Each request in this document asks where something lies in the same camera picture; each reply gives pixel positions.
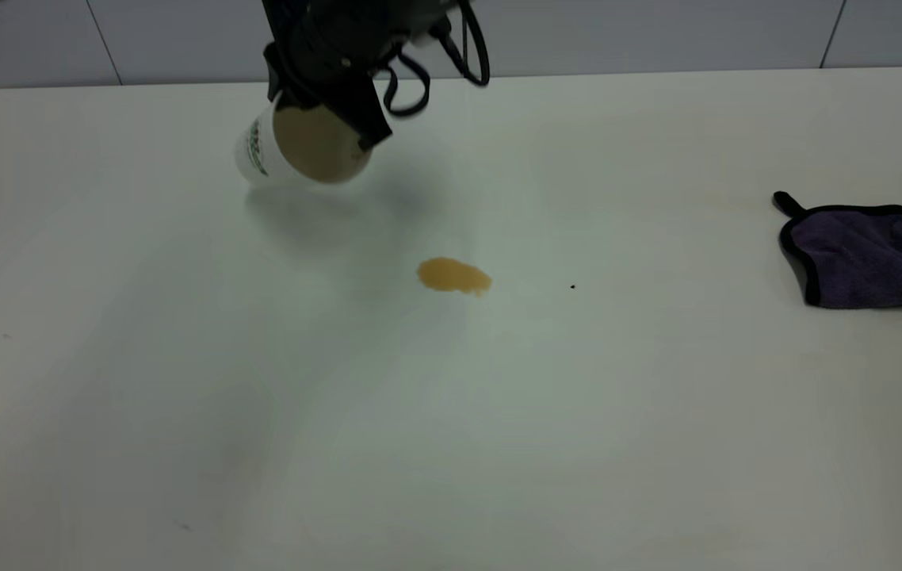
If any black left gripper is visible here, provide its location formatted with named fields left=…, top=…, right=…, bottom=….
left=263, top=0, right=456, bottom=152

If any white paper coffee cup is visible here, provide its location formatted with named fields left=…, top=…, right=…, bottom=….
left=233, top=98, right=373, bottom=190

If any purple cloth with black trim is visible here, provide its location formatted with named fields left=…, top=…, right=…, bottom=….
left=772, top=191, right=902, bottom=309

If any brown coffee spill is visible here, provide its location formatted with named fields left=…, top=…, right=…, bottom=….
left=417, top=256, right=493, bottom=297

